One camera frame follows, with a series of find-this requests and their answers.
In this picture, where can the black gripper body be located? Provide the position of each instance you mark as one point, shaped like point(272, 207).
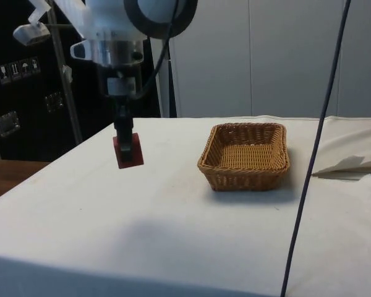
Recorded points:
point(120, 74)

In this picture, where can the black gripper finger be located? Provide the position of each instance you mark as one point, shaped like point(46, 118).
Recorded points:
point(125, 136)

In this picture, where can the red cube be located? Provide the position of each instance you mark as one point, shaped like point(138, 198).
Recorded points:
point(137, 154)

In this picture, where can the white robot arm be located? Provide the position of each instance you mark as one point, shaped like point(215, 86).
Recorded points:
point(111, 15)

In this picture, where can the brown wicker basket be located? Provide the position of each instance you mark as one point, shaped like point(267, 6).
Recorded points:
point(244, 178)

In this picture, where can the metal stand pole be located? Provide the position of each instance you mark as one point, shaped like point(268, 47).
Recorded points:
point(66, 89)

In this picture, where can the pale grey locker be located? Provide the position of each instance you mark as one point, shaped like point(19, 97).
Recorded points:
point(210, 77)

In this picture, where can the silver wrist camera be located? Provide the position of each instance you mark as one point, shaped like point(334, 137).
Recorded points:
point(82, 51)

